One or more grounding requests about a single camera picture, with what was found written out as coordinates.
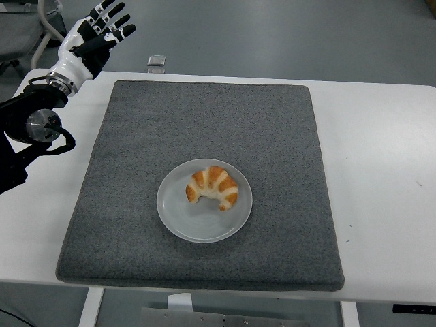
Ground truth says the black table control panel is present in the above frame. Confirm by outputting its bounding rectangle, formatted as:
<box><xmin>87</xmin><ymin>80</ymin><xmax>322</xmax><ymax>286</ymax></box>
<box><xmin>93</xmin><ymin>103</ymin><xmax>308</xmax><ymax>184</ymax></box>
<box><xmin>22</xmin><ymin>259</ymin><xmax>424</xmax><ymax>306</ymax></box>
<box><xmin>392</xmin><ymin>303</ymin><xmax>436</xmax><ymax>314</ymax></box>

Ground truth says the white label under table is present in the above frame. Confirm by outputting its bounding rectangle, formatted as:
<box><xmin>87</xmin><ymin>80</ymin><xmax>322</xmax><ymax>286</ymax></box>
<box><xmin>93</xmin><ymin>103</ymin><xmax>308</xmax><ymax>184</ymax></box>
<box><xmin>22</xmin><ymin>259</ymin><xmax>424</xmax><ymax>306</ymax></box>
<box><xmin>166</xmin><ymin>293</ymin><xmax>194</xmax><ymax>311</ymax></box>

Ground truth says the grey felt mat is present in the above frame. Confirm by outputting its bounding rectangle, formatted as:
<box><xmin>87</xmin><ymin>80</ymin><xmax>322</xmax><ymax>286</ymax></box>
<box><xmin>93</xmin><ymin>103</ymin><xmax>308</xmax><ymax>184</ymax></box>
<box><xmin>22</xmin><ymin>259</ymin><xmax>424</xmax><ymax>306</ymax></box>
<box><xmin>55</xmin><ymin>79</ymin><xmax>345</xmax><ymax>292</ymax></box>

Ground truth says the grey metal plate with screws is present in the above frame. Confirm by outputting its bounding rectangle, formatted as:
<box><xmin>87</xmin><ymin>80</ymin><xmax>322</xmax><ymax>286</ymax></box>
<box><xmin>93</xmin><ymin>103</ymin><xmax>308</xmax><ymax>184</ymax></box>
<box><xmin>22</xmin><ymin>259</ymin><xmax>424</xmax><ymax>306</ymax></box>
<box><xmin>140</xmin><ymin>307</ymin><xmax>311</xmax><ymax>327</ymax></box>

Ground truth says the grey chair with white frame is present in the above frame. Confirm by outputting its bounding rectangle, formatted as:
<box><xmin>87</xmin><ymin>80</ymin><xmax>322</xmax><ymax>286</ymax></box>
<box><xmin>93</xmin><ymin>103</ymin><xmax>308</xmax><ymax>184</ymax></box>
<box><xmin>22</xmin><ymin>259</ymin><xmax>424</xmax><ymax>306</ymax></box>
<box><xmin>0</xmin><ymin>0</ymin><xmax>67</xmax><ymax>78</ymax></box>

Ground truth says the croissant bread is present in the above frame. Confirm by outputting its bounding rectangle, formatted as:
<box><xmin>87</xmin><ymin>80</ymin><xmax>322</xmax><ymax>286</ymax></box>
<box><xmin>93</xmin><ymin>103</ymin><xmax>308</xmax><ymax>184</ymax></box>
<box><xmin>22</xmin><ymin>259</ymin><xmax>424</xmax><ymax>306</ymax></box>
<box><xmin>185</xmin><ymin>165</ymin><xmax>238</xmax><ymax>212</ymax></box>

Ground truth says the pale grey round plate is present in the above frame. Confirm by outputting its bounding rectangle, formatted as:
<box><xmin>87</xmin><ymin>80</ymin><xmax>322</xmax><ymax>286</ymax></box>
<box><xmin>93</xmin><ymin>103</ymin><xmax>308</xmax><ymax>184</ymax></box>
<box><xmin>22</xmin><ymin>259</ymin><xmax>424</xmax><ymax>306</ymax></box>
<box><xmin>156</xmin><ymin>158</ymin><xmax>253</xmax><ymax>244</ymax></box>

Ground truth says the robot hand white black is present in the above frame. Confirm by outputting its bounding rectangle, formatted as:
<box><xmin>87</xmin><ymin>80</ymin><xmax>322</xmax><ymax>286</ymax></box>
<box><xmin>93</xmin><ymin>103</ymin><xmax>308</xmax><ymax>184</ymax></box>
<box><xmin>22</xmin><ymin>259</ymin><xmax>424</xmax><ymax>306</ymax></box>
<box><xmin>49</xmin><ymin>0</ymin><xmax>138</xmax><ymax>82</ymax></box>

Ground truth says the white table leg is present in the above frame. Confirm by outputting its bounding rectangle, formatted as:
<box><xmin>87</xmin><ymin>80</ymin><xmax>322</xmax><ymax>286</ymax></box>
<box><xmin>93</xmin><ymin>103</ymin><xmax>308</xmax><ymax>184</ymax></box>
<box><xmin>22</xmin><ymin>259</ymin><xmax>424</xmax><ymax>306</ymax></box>
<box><xmin>78</xmin><ymin>287</ymin><xmax>106</xmax><ymax>327</ymax></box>
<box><xmin>340</xmin><ymin>301</ymin><xmax>360</xmax><ymax>327</ymax></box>

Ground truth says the black floor cable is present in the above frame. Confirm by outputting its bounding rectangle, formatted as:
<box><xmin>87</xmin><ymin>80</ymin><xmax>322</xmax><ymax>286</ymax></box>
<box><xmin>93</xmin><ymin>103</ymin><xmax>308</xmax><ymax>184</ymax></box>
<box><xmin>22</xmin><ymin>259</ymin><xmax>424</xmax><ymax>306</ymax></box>
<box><xmin>0</xmin><ymin>308</ymin><xmax>23</xmax><ymax>327</ymax></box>

